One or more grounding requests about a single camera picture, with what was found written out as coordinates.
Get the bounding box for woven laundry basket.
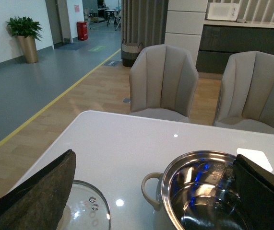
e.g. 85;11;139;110
121;39;143;67

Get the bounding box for dark kitchen counter cabinet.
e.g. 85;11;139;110
196;24;274;74

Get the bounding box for white electric cooking pot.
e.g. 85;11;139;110
141;150;253;230

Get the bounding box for beige upholstered chair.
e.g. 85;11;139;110
129;44;199;123
213;51;274;134

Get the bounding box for glass pot lid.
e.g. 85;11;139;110
57;180;111;230

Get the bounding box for left beige upholstered chair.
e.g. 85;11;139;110
129;44;199;123

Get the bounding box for gold plant pot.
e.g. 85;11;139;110
17;35;38;63

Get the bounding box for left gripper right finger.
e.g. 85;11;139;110
233;154;274;230

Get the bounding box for right beige upholstered chair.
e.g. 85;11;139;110
213;51;274;134

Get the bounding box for red bin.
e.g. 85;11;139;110
77;21;88;41

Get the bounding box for white tall cabinet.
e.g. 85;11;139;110
164;0;208;64

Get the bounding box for green potted plant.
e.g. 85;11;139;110
6;17;42;41

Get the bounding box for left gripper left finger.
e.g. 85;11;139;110
0;149;76;230

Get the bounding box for white microwave oven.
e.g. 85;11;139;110
205;2;240;21

